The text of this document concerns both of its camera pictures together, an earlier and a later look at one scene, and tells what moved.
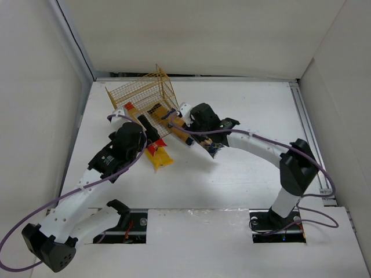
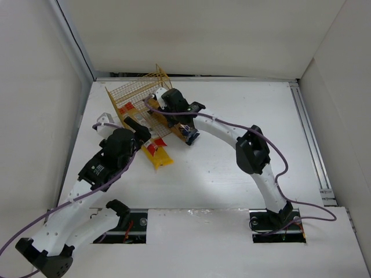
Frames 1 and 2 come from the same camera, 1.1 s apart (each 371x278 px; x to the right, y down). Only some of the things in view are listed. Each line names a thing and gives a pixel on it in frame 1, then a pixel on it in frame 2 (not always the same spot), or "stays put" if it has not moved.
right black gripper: x=185 y=125 -> x=191 y=136
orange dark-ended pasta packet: x=210 y=146 -> x=180 y=130
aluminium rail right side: x=324 y=183 stays put
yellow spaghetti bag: x=160 y=158 stays put
